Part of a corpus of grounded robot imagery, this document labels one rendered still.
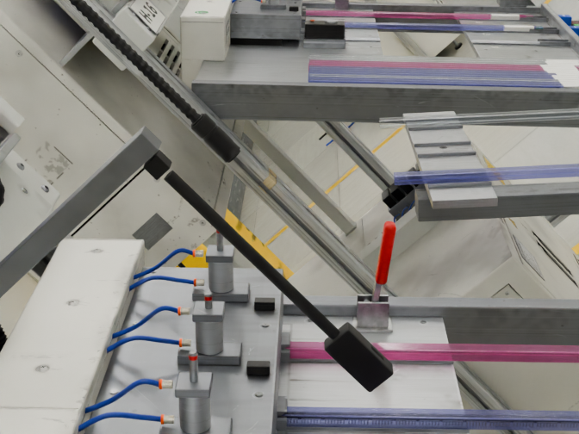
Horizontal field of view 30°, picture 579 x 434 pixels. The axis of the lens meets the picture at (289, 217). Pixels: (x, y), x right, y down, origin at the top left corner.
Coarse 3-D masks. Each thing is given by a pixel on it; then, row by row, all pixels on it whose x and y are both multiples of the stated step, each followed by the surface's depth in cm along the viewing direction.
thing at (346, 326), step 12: (348, 324) 70; (348, 336) 69; (360, 336) 70; (324, 348) 70; (336, 348) 70; (348, 348) 70; (360, 348) 70; (372, 348) 70; (336, 360) 70; (348, 360) 70; (360, 360) 70; (372, 360) 70; (384, 360) 71; (348, 372) 70; (360, 372) 70; (372, 372) 70; (384, 372) 70; (360, 384) 71; (372, 384) 71
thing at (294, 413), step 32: (288, 416) 88; (320, 416) 88; (352, 416) 88; (384, 416) 88; (416, 416) 88; (448, 416) 88; (480, 416) 88; (512, 416) 88; (544, 416) 88; (576, 416) 88
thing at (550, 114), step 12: (576, 108) 142; (384, 120) 141; (396, 120) 141; (408, 120) 141; (420, 120) 141; (432, 120) 141; (444, 120) 141; (456, 120) 141; (468, 120) 141; (480, 120) 141; (492, 120) 141; (504, 120) 141; (516, 120) 141; (528, 120) 141; (540, 120) 141; (552, 120) 141
